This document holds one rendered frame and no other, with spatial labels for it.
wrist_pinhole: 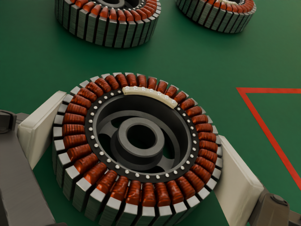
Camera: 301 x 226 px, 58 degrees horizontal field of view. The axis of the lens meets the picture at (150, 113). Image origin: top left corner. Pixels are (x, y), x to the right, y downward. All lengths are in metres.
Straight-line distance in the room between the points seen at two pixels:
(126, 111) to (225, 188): 0.09
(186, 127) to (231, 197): 0.06
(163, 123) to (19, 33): 0.16
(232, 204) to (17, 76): 0.19
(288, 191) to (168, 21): 0.24
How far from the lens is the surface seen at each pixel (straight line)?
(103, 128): 0.20
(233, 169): 0.17
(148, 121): 0.19
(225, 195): 0.18
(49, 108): 0.16
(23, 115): 0.17
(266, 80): 0.36
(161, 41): 0.33
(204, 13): 0.38
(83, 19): 0.27
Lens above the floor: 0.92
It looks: 45 degrees down
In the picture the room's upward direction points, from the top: 23 degrees clockwise
